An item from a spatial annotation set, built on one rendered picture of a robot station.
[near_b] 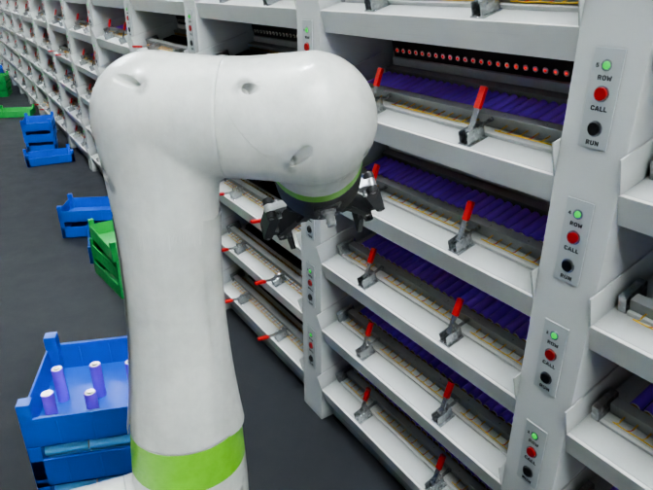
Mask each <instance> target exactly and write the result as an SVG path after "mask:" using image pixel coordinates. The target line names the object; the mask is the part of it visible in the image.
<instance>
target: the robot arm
mask: <svg viewBox="0 0 653 490"><path fill-rule="evenodd" d="M88 116H89V123H90V128H91V131H92V135H93V139H94V142H95V146H96V150H97V154H98V157H99V161H100V165H101V169H102V173H103V177H104V181H105V185H106V190H107V194H108V198H109V202H110V207H111V212H112V214H113V218H112V219H113V226H114V231H115V237H116V242H117V249H118V255H119V262H120V275H121V282H122V290H123V299H124V309H125V321H126V334H127V355H128V404H127V422H126V429H127V433H128V429H129V425H130V450H131V467H132V472H130V473H128V474H125V475H124V476H119V477H115V478H111V479H108V480H104V481H101V482H97V483H93V484H89V485H86V486H83V487H78V488H74V489H70V490H249V482H248V471H247V460H246V451H245V442H244V435H243V427H242V425H243V422H244V411H243V407H242V403H241V399H240V395H239V390H238V385H237V380H236V375H235V370H234V364H233V359H232V353H231V347H230V340H229V333H228V325H227V318H226V309H225V299H224V288H223V258H222V211H221V208H220V182H221V180H222V179H224V178H234V179H251V180H262V181H273V182H275V185H276V187H277V190H278V193H279V195H280V196H281V198H282V199H283V200H280V201H278V199H274V200H273V199H272V198H271V197H266V198H264V199H263V200H262V203H263V208H264V210H263V214H262V217H261V220H260V226H261V231H262V235H263V239H264V240H270V239H272V238H273V235H277V236H278V238H279V240H285V239H288V241H289V244H290V247H291V249H295V248H296V247H295V243H294V239H293V235H292V230H293V229H294V228H295V227H297V226H298V225H299V224H300V223H305V222H307V221H308V220H310V219H312V220H326V224H327V227H328V228H333V227H335V226H337V224H336V220H335V217H334V216H336V215H338V214H339V213H340V212H341V213H344V212H346V211H349V212H352V215H353V219H354V222H355V226H356V230H357V232H362V226H363V220H365V221H366V222H368V221H371V220H373V217H372V213H371V211H372V210H376V211H377V212H382V211H383V210H385V206H384V203H383V199H382V196H381V193H380V191H379V190H378V188H377V184H376V181H375V178H374V174H373V172H366V173H364V174H363V176H361V170H362V161H363V159H364V158H365V157H366V155H367V154H368V152H369V150H370V148H371V146H372V144H373V141H374V138H375V134H376V130H377V120H378V118H377V107H376V102H375V98H374V95H373V92H372V90H371V88H370V86H369V84H368V82H367V81H366V79H365V78H364V76H363V75H362V74H361V72H360V71H359V70H358V69H357V68H356V67H355V66H353V65H352V64H351V63H350V62H348V61H347V60H345V59H343V58H342V57H340V56H337V55H335V54H332V53H329V52H322V51H306V52H280V53H269V54H259V55H228V56H225V55H208V54H194V53H184V52H167V51H159V50H144V51H138V52H132V53H129V54H126V55H124V56H122V57H120V58H119V59H117V60H116V61H114V62H113V63H112V64H110V65H109V66H108V67H107V68H106V69H105V70H104V71H103V72H102V74H101V75H100V76H99V78H98V79H97V81H96V83H95V85H94V87H93V90H92V93H91V96H90V99H89V106H88ZM358 192H360V193H362V194H359V193H358Z"/></svg>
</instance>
